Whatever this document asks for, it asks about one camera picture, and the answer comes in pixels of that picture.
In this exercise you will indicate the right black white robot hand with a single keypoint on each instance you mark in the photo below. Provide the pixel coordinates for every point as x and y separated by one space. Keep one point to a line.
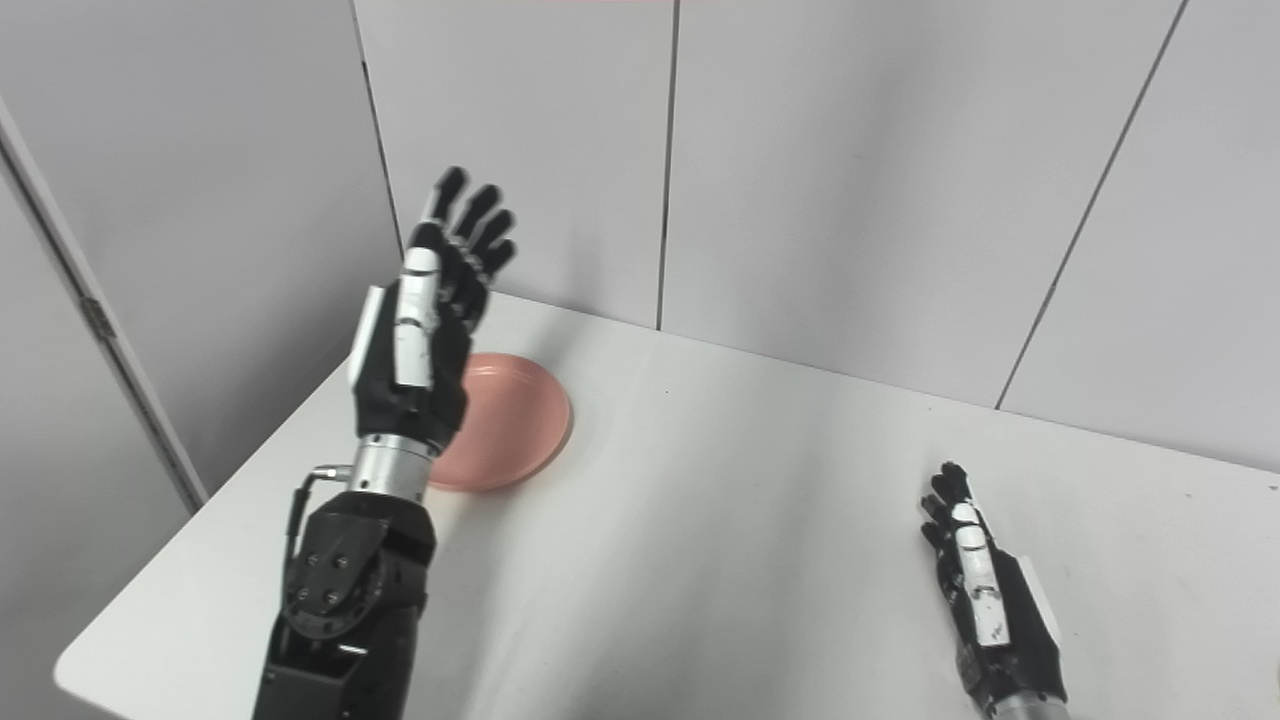
990 610

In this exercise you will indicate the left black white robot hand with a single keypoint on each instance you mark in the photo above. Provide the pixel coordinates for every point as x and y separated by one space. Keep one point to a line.
415 370

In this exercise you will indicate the pink round plate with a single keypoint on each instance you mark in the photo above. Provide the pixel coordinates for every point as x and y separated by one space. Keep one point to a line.
510 420

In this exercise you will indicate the grey metal door hinge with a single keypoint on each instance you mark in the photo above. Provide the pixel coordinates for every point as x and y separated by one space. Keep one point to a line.
99 318

